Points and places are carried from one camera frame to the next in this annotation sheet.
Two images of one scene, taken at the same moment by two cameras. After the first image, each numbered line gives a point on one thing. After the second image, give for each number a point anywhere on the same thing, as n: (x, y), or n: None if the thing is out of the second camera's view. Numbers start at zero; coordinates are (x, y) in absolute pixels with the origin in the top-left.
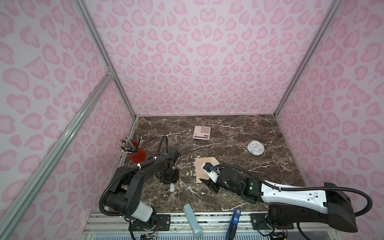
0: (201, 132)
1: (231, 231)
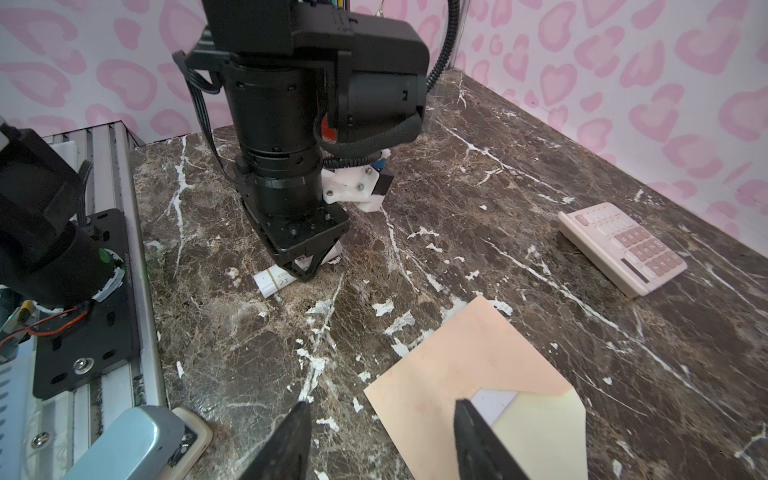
0: (631, 256)
1: None
